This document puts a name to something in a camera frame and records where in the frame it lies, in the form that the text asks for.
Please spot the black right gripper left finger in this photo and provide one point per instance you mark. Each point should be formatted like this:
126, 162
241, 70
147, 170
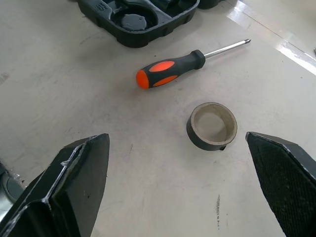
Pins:
71, 187

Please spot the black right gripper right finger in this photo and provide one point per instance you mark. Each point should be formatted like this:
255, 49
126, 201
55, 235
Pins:
288, 187

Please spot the black plastic tool case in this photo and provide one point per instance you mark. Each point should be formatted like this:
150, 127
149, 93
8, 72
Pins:
133, 37

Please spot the grey robot body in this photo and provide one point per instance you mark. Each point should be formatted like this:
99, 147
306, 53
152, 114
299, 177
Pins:
13, 188

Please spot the black tape roll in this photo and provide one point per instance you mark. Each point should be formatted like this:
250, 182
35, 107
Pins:
197, 139

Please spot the orange and black screwdriver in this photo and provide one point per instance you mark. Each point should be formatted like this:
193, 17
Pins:
170, 70

